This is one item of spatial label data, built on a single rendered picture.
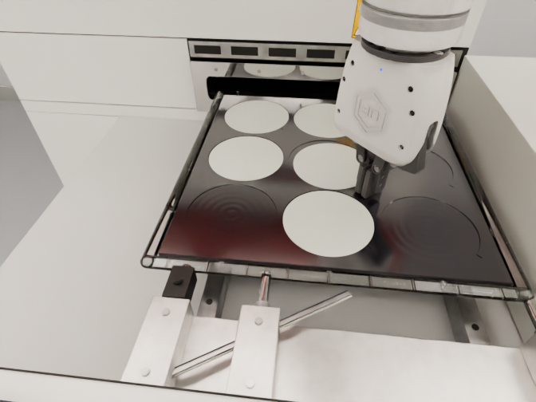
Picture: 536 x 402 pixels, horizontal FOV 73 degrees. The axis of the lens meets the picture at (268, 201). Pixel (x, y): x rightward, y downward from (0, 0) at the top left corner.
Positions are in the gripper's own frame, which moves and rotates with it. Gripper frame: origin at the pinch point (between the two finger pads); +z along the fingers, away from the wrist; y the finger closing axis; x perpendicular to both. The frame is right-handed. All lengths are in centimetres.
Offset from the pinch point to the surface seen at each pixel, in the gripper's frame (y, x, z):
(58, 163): -62, -29, 23
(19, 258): -22.3, -37.9, 10.1
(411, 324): 12.6, -4.5, 10.1
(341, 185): -2.5, -2.0, 2.0
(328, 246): 3.5, -9.7, 2.2
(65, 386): 5.8, -33.8, -3.9
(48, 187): -157, -39, 92
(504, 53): -67, 188, 49
